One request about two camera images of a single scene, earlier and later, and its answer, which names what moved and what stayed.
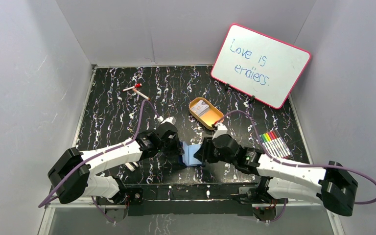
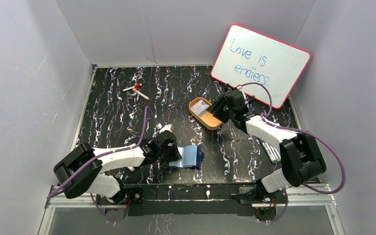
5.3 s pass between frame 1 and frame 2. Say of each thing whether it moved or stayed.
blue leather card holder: moved
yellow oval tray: stayed
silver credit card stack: stayed
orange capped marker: stayed
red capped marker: stayed
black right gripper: moved
